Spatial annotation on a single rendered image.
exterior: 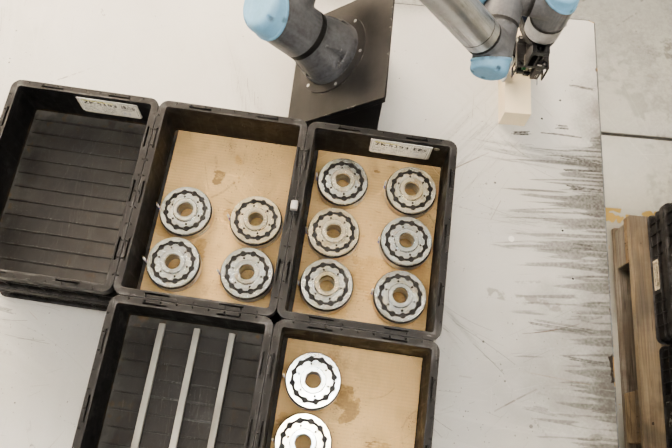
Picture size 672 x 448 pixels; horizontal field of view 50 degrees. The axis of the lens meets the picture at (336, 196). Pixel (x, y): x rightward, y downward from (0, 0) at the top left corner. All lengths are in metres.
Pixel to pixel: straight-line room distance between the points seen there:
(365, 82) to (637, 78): 1.49
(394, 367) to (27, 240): 0.77
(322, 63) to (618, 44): 1.55
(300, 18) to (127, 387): 0.79
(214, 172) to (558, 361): 0.82
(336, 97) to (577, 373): 0.77
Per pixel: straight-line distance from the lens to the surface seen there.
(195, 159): 1.53
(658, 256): 2.33
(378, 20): 1.58
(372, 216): 1.47
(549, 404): 1.60
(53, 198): 1.57
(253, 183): 1.50
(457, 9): 1.30
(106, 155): 1.58
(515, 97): 1.73
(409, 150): 1.47
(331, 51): 1.56
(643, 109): 2.77
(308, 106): 1.61
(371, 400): 1.40
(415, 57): 1.80
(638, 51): 2.89
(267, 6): 1.48
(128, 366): 1.44
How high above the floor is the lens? 2.22
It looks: 69 degrees down
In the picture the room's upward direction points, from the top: 6 degrees clockwise
